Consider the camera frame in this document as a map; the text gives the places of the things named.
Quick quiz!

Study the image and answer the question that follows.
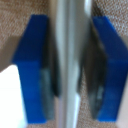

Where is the silver bar drawer handle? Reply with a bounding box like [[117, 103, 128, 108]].
[[49, 0, 94, 128]]

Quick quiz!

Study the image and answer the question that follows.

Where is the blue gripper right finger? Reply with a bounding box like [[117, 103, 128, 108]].
[[77, 14, 128, 123]]

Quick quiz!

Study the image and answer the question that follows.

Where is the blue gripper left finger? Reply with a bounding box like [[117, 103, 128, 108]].
[[11, 14, 64, 127]]

